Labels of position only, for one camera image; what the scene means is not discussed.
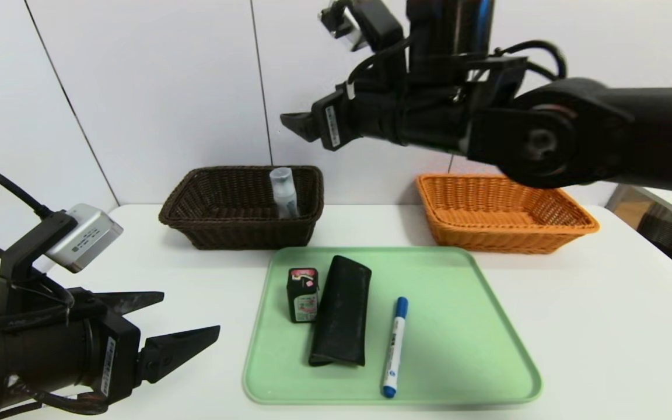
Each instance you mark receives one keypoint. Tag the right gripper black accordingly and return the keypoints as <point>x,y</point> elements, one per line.
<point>331,125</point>

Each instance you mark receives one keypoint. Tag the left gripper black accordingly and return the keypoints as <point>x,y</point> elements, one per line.
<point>115,361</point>

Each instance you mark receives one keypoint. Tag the white plastic bottle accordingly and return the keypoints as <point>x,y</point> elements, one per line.
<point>284,195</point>

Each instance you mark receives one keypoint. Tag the black soft glasses case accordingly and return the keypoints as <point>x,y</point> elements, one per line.
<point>342,315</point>

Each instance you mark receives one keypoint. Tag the blue capped white marker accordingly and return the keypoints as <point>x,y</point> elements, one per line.
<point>394,344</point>

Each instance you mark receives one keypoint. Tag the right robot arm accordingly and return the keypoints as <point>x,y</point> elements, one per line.
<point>604,134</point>

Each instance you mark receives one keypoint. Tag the dark brown wicker basket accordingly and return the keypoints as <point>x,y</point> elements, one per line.
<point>219,227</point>

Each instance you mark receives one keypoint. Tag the orange wicker basket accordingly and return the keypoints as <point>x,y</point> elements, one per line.
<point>487,233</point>

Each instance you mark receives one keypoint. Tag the small black drink carton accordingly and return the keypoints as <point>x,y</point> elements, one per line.
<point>303,297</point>

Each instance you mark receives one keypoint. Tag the light green plastic tray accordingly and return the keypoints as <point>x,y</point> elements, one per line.
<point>447,361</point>

